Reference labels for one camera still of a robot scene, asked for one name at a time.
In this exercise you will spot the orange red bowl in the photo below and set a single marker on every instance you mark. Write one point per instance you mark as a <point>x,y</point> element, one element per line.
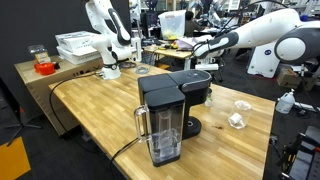
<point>45,68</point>

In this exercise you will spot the wooden desk with white legs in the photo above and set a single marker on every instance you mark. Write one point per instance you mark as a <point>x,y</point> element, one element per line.
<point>176,53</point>

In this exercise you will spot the black Keurig coffee maker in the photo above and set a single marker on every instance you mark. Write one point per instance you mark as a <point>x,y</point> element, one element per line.
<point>186,86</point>

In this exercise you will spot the pale lilac cloth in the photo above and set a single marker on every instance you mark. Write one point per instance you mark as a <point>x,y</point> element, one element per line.
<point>186,42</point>

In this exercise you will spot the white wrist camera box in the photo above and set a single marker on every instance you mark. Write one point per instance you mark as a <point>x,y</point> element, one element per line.
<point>206,67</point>

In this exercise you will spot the white flat cardboard box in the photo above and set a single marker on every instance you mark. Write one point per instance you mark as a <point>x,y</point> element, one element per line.
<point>78,57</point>
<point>75,38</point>

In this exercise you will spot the black metal cart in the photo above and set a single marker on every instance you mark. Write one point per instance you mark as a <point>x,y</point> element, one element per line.
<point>300,156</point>

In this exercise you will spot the clear water tank black lid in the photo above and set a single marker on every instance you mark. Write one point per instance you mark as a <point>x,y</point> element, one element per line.
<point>166,133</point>

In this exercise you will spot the black computer monitor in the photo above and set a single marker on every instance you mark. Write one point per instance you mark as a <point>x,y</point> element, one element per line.
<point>150,21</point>

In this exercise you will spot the coffee pod with green lid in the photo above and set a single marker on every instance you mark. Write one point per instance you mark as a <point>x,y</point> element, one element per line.
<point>209,98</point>

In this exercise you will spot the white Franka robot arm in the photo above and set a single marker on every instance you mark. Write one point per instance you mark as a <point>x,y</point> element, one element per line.
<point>266,30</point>

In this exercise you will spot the clear plastic storage bin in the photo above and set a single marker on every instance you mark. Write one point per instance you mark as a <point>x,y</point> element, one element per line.
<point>172,25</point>

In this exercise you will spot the white plastic jug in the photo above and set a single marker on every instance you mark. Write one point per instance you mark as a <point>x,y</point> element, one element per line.
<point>285,103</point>

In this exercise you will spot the seated person with dark hair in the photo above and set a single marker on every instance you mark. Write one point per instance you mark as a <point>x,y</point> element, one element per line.
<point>191,21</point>

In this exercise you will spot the white vertical stand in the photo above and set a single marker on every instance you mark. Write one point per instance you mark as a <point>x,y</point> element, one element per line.
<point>136,46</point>

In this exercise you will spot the orange floor mat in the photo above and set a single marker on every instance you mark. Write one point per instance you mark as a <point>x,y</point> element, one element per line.
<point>11,160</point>

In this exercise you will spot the black tripod stand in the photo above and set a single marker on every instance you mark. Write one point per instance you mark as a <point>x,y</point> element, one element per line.
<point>23,126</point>

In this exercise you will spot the brown cardboard box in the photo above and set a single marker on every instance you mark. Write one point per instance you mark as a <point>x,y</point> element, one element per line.
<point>287,77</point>

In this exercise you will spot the clear plastic jar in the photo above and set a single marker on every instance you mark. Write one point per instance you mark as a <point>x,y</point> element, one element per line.
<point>37,50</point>

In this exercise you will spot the beige metal cabinet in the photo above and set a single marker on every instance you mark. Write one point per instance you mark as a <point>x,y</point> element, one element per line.
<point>40,90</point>

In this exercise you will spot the clear glass jar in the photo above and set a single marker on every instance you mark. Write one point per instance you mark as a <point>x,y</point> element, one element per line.
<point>245,113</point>

